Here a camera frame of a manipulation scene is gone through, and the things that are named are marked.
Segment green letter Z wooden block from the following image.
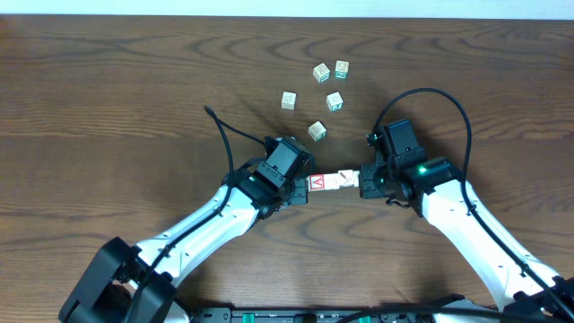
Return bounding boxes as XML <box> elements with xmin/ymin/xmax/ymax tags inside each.
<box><xmin>335</xmin><ymin>60</ymin><xmax>349</xmax><ymax>79</ymax></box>

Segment green trimmed wooden block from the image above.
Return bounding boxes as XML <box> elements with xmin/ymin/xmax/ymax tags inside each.
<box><xmin>308</xmin><ymin>121</ymin><xmax>327</xmax><ymax>142</ymax></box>

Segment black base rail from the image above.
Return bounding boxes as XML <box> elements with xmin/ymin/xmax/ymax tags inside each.
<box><xmin>190</xmin><ymin>308</ymin><xmax>435</xmax><ymax>323</ymax></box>

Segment yellow blue letter K block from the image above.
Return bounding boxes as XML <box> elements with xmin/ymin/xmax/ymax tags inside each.
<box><xmin>337</xmin><ymin>170</ymin><xmax>355</xmax><ymax>188</ymax></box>

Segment wooden block green side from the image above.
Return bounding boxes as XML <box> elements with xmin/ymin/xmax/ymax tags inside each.
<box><xmin>326</xmin><ymin>92</ymin><xmax>344</xmax><ymax>111</ymax></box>

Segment red letter A wooden block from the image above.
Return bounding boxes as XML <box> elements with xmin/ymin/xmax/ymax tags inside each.
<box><xmin>308</xmin><ymin>174</ymin><xmax>326</xmax><ymax>191</ymax></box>

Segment red number 8 wooden block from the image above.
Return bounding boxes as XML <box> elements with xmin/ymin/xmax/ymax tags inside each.
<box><xmin>281</xmin><ymin>92</ymin><xmax>297</xmax><ymax>110</ymax></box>

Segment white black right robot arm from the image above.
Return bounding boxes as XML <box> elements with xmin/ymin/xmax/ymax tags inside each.
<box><xmin>358</xmin><ymin>149</ymin><xmax>573</xmax><ymax>321</ymax></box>

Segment yellow wooden block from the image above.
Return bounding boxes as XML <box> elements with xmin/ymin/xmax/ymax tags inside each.
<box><xmin>323</xmin><ymin>173</ymin><xmax>340</xmax><ymax>190</ymax></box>

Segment green letter J wooden block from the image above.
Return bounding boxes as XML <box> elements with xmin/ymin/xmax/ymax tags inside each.
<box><xmin>352</xmin><ymin>170</ymin><xmax>360</xmax><ymax>187</ymax></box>

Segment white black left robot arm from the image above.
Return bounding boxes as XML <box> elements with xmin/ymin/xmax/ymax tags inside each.
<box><xmin>58</xmin><ymin>169</ymin><xmax>309</xmax><ymax>322</ymax></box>

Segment letter B wooden block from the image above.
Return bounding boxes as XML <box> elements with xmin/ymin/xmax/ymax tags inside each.
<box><xmin>313</xmin><ymin>63</ymin><xmax>331</xmax><ymax>83</ymax></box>

